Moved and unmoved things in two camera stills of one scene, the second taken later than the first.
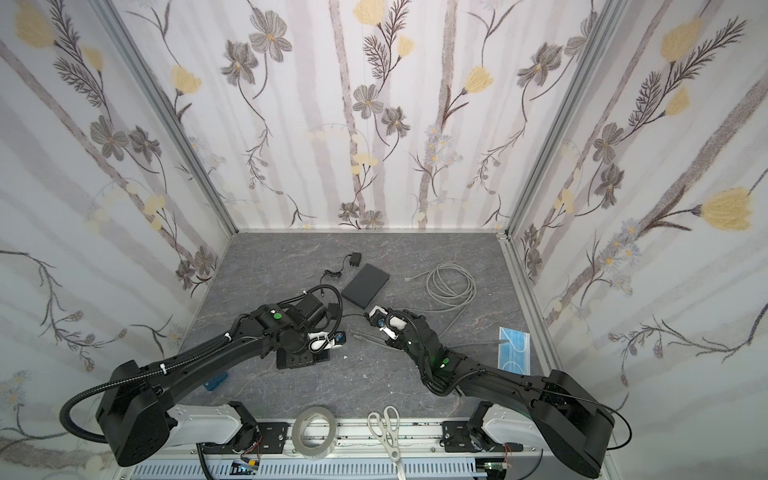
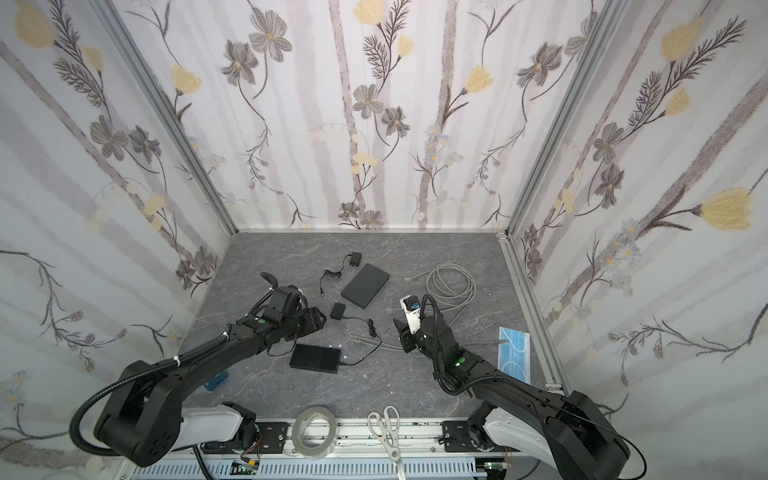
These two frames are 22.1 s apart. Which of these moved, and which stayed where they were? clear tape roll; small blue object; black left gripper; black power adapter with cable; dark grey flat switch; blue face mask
Moved: black left gripper; black power adapter with cable
Stayed: dark grey flat switch; small blue object; clear tape roll; blue face mask
